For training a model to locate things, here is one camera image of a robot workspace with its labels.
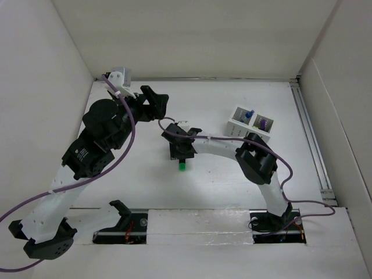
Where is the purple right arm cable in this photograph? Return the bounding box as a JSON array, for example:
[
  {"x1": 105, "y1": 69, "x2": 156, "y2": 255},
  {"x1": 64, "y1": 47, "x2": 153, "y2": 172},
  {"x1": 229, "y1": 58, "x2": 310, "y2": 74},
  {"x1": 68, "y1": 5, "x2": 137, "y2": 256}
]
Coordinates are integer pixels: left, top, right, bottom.
[{"x1": 157, "y1": 117, "x2": 337, "y2": 236}]

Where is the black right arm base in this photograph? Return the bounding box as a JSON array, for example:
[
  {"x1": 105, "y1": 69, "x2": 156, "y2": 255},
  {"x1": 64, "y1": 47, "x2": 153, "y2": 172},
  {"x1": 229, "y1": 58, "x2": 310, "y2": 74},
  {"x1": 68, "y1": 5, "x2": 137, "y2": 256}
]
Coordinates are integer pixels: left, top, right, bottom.
[{"x1": 248, "y1": 206, "x2": 306, "y2": 244}]

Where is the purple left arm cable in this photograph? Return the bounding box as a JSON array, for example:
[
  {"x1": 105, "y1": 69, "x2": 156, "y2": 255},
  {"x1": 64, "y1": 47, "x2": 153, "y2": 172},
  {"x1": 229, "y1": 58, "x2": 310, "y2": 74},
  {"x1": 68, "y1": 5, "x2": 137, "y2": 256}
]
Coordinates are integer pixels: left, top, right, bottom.
[{"x1": 0, "y1": 74, "x2": 136, "y2": 271}]

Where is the green cap highlighter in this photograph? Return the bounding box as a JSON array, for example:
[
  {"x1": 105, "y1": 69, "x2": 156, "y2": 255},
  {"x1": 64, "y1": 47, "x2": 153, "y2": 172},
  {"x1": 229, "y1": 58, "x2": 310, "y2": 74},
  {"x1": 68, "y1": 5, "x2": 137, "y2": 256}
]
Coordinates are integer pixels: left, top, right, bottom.
[{"x1": 178, "y1": 159, "x2": 187, "y2": 171}]

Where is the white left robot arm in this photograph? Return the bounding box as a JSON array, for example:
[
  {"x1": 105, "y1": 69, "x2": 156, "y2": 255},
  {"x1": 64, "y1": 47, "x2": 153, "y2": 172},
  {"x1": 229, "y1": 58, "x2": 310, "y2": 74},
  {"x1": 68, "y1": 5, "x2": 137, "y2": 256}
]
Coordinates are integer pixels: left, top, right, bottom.
[{"x1": 9, "y1": 85, "x2": 169, "y2": 260}]

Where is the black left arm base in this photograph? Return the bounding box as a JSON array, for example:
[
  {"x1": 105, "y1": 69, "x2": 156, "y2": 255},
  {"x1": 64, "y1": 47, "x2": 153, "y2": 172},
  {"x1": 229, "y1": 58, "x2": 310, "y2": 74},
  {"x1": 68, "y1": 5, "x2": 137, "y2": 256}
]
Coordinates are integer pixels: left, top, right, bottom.
[{"x1": 92, "y1": 200, "x2": 149, "y2": 245}]

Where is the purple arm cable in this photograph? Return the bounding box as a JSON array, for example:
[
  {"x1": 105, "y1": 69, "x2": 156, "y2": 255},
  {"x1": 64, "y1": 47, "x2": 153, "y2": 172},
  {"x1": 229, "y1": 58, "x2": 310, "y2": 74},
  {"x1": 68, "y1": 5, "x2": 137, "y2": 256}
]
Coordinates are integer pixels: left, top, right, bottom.
[
  {"x1": 0, "y1": 74, "x2": 136, "y2": 271},
  {"x1": 157, "y1": 117, "x2": 337, "y2": 236}
]

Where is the white desk organizer box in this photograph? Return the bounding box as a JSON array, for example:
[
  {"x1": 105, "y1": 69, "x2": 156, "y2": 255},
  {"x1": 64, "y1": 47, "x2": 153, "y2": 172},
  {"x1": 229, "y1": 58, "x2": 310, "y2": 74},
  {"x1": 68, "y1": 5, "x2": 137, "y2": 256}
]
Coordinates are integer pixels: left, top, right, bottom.
[{"x1": 224, "y1": 105, "x2": 274, "y2": 143}]

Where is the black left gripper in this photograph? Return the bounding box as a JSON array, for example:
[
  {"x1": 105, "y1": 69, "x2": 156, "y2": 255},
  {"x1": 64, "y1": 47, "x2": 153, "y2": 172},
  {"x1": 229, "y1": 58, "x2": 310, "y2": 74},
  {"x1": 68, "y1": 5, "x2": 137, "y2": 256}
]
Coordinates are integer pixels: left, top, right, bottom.
[{"x1": 110, "y1": 85, "x2": 168, "y2": 151}]

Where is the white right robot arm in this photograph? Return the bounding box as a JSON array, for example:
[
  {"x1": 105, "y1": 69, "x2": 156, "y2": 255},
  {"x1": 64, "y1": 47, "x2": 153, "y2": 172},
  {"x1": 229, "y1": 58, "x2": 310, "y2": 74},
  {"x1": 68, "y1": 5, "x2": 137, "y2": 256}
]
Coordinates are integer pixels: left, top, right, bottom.
[{"x1": 162, "y1": 123, "x2": 292, "y2": 229}]

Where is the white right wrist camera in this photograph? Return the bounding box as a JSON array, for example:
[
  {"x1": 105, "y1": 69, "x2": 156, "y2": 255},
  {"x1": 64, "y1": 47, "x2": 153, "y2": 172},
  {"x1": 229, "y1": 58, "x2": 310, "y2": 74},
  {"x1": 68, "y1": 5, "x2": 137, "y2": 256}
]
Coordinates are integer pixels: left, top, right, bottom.
[{"x1": 176, "y1": 121, "x2": 190, "y2": 132}]

